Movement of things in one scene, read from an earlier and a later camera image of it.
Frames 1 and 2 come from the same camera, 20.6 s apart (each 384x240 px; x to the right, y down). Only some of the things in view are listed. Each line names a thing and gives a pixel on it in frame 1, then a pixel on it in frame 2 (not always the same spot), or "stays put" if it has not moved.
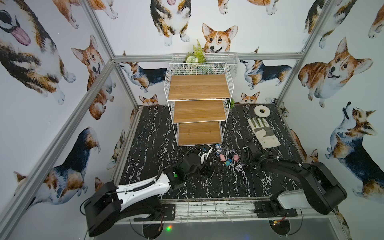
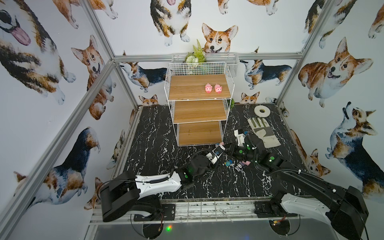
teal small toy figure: (228, 162) stays put
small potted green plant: (232, 103) stays put
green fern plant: (197, 56) stays put
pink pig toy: (222, 157) -> (208, 88)
